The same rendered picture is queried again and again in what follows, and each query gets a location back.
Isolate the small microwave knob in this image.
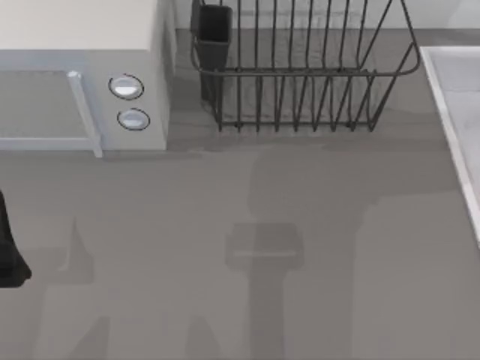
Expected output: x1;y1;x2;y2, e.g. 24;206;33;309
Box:
116;107;152;132

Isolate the dark cutlery holder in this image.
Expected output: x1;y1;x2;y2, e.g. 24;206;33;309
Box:
190;0;233;101

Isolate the large microwave knob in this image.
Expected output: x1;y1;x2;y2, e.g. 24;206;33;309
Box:
107;73;146;101

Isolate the pale microwave oven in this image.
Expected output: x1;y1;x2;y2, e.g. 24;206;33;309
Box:
0;0;177;158

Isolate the microwave door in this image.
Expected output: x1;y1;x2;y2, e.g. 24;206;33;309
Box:
0;59;103;158

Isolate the dark wire dish rack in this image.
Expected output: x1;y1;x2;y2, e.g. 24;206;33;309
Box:
190;0;421;133

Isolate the microwave door handle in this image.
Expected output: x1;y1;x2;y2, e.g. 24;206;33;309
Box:
67;70;104;158

